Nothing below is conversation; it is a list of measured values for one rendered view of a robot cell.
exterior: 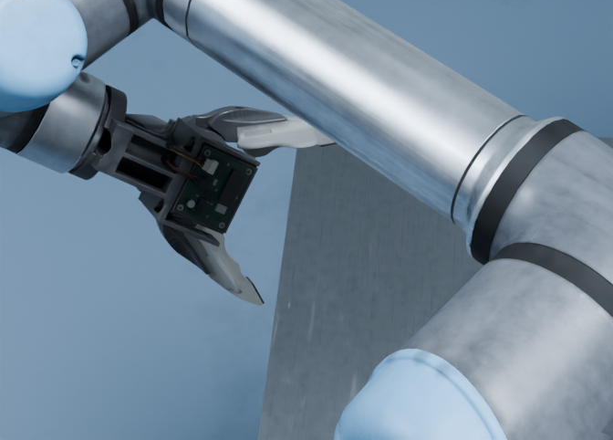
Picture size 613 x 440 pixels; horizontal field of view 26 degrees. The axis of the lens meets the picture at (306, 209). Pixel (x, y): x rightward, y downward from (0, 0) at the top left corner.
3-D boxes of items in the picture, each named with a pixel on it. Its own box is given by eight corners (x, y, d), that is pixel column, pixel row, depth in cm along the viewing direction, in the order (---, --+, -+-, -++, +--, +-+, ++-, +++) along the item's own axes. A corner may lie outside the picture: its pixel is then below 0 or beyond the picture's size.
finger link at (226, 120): (291, 157, 105) (186, 181, 103) (284, 151, 107) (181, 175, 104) (284, 100, 103) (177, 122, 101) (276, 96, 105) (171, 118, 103)
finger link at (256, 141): (368, 155, 103) (254, 181, 100) (339, 137, 108) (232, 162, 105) (363, 116, 102) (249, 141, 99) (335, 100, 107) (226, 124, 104)
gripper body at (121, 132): (224, 254, 99) (78, 193, 94) (192, 221, 107) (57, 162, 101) (270, 162, 98) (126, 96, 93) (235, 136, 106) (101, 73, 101)
